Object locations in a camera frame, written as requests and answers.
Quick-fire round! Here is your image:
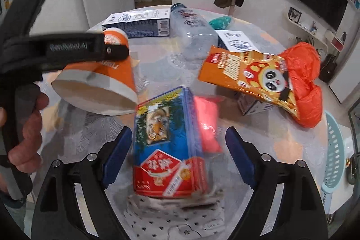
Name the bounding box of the blue red tiger box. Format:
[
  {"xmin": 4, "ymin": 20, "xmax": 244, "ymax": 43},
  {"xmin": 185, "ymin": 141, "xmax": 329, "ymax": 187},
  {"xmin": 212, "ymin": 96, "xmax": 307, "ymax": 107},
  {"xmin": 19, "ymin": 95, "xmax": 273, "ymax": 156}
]
[{"xmin": 133, "ymin": 86, "xmax": 208, "ymax": 199}]

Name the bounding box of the orange white paper cup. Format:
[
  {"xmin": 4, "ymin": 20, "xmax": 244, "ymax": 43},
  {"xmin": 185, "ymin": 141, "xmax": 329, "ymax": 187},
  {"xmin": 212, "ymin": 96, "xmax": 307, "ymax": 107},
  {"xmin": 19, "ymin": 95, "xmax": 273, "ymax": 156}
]
[{"xmin": 51, "ymin": 27, "xmax": 139, "ymax": 117}]

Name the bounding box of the orange panda snack bag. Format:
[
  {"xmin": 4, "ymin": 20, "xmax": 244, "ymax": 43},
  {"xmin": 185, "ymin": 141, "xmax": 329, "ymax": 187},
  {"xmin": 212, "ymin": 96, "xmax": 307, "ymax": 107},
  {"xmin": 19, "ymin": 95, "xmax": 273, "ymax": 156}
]
[{"xmin": 198, "ymin": 46, "xmax": 298, "ymax": 118}]

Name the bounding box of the white milk carton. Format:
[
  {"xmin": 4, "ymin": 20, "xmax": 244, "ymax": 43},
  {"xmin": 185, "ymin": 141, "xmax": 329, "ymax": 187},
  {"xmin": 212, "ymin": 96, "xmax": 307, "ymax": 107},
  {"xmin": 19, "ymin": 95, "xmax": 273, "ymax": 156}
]
[{"xmin": 216, "ymin": 30, "xmax": 273, "ymax": 116}]

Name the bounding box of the person's left hand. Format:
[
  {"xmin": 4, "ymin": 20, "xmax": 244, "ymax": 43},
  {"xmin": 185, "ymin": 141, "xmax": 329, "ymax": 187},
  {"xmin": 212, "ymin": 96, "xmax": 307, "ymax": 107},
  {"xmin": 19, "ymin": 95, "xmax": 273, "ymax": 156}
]
[{"xmin": 8, "ymin": 92, "xmax": 49, "ymax": 174}]

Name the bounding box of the red plastic wrapper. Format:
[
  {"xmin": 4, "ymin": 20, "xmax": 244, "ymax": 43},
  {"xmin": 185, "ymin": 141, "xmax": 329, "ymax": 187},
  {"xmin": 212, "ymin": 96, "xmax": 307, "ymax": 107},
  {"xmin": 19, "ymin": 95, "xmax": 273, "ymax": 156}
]
[{"xmin": 194, "ymin": 96, "xmax": 222, "ymax": 153}]

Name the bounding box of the light blue plastic basket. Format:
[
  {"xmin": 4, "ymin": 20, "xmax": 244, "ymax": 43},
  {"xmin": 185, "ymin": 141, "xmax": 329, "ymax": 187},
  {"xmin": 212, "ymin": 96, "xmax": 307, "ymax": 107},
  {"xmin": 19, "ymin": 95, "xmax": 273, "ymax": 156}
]
[{"xmin": 320, "ymin": 111, "xmax": 345, "ymax": 214}]

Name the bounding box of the orange plastic bag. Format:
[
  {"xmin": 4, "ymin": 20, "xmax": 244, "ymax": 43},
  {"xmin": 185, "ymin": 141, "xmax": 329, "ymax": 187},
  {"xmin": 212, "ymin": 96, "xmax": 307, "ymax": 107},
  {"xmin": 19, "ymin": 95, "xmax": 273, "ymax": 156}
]
[{"xmin": 280, "ymin": 41, "xmax": 323, "ymax": 128}]

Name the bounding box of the black acoustic guitar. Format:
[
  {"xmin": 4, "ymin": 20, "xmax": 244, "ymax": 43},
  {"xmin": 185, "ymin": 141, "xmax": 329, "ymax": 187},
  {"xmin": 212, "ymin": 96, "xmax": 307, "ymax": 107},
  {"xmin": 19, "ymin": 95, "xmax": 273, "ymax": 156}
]
[{"xmin": 319, "ymin": 53, "xmax": 339, "ymax": 83}]

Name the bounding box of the white refrigerator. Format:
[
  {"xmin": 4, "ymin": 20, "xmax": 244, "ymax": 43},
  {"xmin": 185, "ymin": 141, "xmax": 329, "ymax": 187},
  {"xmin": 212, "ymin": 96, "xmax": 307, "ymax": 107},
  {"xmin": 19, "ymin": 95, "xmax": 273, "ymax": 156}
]
[{"xmin": 329, "ymin": 40, "xmax": 359, "ymax": 103}]

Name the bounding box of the clear plastic water bottle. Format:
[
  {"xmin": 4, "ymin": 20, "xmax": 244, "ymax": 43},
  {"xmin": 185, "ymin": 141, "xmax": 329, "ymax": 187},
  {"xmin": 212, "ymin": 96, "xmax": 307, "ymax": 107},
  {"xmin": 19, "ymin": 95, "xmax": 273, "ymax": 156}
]
[{"xmin": 170, "ymin": 3, "xmax": 218, "ymax": 61}]

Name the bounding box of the teal crumpled wrapper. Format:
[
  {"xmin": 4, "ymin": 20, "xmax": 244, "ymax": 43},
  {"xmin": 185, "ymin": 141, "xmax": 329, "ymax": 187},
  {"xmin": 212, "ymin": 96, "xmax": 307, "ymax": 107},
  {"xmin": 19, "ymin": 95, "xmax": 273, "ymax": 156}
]
[{"xmin": 209, "ymin": 16, "xmax": 232, "ymax": 30}]

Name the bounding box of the blue white long carton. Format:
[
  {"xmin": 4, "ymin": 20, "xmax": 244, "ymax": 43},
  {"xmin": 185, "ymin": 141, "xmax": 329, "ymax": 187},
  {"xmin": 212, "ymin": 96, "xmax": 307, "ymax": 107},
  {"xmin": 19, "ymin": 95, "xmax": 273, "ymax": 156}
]
[{"xmin": 102, "ymin": 9, "xmax": 170, "ymax": 38}]

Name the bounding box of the white wall shelf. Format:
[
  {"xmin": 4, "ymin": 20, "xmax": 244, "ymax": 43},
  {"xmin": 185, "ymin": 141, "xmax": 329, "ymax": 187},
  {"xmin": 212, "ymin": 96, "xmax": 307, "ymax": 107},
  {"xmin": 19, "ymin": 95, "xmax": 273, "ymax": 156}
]
[{"xmin": 286, "ymin": 10, "xmax": 330, "ymax": 51}]

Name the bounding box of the butterfly picture frame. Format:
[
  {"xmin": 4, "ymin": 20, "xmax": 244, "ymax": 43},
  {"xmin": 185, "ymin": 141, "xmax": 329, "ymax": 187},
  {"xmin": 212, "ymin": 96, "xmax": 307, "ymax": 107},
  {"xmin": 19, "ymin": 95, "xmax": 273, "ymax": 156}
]
[{"xmin": 288, "ymin": 7, "xmax": 302, "ymax": 24}]

